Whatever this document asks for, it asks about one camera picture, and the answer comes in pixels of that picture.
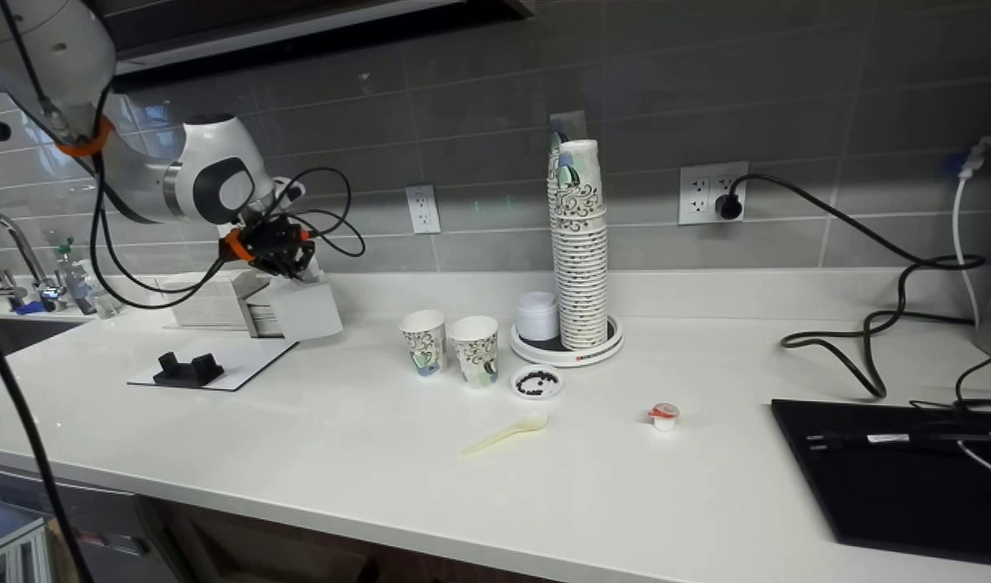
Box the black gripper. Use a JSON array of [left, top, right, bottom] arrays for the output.
[[227, 206, 321, 282]]

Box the white flat sheet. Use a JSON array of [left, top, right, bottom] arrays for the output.
[[126, 336, 300, 394]]

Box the patterned paper coffee cup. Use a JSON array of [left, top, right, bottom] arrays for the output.
[[400, 307, 449, 379], [443, 312, 507, 390]]

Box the small clear bottle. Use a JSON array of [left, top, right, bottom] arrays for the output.
[[49, 232, 124, 320]]

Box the dark overhead cabinet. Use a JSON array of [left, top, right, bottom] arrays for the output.
[[83, 0, 543, 80]]

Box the metal sink faucet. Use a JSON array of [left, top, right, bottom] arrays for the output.
[[0, 195, 58, 317]]

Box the steel sink basin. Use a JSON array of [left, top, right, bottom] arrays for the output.
[[0, 313, 90, 369]]

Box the stack of white lids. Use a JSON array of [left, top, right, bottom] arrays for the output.
[[513, 288, 565, 346]]

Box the wooden stir stick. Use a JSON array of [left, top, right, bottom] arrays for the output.
[[458, 415, 550, 458]]

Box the tall stack of paper cups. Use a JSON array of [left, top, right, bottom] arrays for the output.
[[543, 135, 613, 352]]

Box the brown base cabinet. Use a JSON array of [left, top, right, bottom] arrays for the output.
[[137, 491, 555, 583]]

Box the round white tray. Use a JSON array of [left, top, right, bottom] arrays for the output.
[[507, 307, 629, 372]]

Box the grey metal cart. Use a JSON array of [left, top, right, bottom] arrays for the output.
[[0, 496, 58, 583]]

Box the small creamer cup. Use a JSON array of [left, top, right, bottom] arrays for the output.
[[645, 399, 688, 433]]

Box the black flat tray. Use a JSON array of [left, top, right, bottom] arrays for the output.
[[769, 394, 991, 569]]

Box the small white wall plate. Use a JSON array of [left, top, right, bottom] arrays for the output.
[[402, 180, 447, 238]]

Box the black bracket block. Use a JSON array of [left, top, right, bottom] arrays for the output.
[[149, 346, 227, 390]]

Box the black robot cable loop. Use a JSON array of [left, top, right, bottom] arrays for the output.
[[83, 78, 372, 317]]

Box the thick black hanging cable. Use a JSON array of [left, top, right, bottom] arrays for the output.
[[0, 288, 97, 583]]

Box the white duplex wall outlet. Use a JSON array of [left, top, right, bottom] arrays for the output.
[[677, 159, 754, 231]]

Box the black power cable with plug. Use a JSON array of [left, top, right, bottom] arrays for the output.
[[712, 167, 991, 406]]

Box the white cable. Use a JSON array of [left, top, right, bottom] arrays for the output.
[[946, 133, 991, 330]]

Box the black looped cable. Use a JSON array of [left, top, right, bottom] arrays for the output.
[[954, 341, 991, 415]]

